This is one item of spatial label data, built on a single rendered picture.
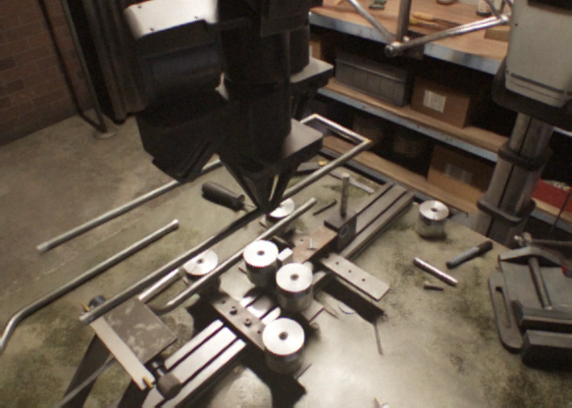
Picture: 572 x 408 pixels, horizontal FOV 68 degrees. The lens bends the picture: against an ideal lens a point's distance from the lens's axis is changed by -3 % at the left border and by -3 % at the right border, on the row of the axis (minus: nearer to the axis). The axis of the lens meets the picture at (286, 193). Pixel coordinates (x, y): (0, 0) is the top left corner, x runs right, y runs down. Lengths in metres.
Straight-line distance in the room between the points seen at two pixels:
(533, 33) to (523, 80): 0.11
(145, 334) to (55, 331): 0.29
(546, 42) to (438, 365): 0.72
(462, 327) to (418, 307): 0.07
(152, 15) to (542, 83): 0.93
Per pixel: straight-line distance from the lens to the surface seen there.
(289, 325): 0.56
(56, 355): 0.73
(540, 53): 1.10
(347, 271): 0.68
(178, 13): 0.33
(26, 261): 2.31
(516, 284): 0.78
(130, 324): 0.51
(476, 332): 0.71
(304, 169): 0.93
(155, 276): 0.41
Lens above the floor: 1.44
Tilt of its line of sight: 39 degrees down
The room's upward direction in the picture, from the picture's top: 2 degrees counter-clockwise
